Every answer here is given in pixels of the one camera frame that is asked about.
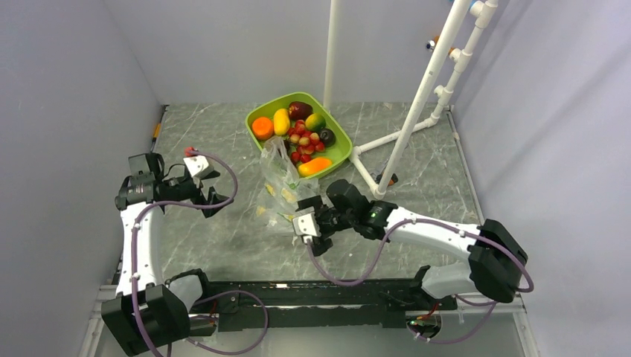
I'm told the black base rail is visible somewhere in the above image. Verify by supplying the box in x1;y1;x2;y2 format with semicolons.
191;279;458;332

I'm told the orange hook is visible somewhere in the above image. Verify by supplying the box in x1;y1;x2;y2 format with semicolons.
426;35;455;56

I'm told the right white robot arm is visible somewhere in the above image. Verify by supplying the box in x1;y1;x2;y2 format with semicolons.
292;179;534;309

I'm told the clear plastic bag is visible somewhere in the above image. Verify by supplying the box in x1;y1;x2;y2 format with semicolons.
255;137;319;234

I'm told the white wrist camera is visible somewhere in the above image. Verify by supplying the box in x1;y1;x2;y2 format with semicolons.
292;212;321;239
183;155;214;179

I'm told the orange handled tool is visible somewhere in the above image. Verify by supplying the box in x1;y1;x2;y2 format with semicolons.
375;170;399;186

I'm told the dark purple mangosteen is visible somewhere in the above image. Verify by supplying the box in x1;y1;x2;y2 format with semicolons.
318;128;336;147

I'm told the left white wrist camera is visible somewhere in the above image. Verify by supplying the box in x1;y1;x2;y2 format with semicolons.
183;155;214;179

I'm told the orange fake fruit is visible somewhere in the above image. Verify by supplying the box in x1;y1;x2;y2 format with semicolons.
250;117;275;141

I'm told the green plastic tray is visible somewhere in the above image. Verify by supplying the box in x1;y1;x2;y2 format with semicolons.
245;91;353;179

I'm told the white pvc pipe frame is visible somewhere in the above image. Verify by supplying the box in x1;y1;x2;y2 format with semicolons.
349;0;499;199

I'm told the orange yellow fake mango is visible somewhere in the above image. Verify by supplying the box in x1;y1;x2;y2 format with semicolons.
298;157;333;178

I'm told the red grape bunch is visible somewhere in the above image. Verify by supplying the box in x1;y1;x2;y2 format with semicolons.
284;120;326;164

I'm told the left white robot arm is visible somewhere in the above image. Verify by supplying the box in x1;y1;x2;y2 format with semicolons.
102;148;236;356

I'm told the dark red apple back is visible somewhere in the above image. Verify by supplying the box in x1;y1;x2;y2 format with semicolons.
288;101;313;121

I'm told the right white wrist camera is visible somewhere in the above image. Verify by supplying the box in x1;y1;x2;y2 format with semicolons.
292;212;321;239

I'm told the green yellow fake mango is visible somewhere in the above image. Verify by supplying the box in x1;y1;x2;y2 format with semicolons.
304;113;326;132

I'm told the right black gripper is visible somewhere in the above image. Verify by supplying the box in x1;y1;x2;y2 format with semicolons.
296;196;356;257

